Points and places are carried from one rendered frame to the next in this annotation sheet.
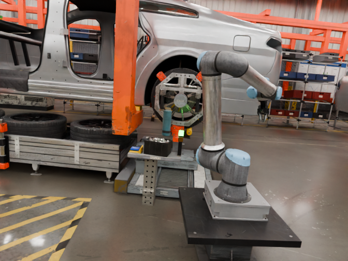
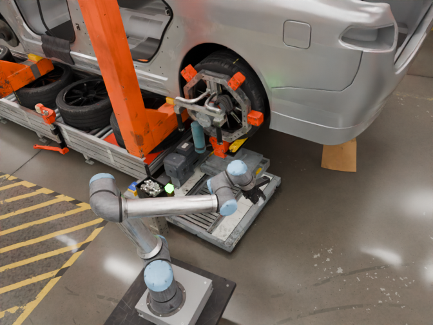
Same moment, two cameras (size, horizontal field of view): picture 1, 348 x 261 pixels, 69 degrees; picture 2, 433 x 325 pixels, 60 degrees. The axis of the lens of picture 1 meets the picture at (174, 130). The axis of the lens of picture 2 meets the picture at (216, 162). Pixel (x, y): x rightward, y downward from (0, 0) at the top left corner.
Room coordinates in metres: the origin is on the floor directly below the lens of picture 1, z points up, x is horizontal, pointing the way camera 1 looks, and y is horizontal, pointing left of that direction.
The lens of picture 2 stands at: (0.77, -1.36, 2.40)
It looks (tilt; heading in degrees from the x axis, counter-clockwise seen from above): 42 degrees down; 36
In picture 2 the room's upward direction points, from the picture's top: 7 degrees counter-clockwise
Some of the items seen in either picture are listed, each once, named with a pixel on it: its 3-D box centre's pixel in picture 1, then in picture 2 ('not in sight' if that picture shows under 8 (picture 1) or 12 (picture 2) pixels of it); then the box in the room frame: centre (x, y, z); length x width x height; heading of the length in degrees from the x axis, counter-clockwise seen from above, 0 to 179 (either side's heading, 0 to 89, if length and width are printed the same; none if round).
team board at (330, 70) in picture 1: (317, 92); not in sight; (7.48, -4.02, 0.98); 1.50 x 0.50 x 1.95; 95
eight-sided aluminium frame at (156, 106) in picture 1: (180, 99); (216, 107); (2.69, -0.04, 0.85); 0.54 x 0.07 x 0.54; 87
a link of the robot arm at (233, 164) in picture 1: (235, 165); (160, 279); (1.47, -0.39, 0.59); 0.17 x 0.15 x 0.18; 46
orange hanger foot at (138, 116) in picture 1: (131, 110); (164, 109); (2.68, 0.47, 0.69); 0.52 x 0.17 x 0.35; 177
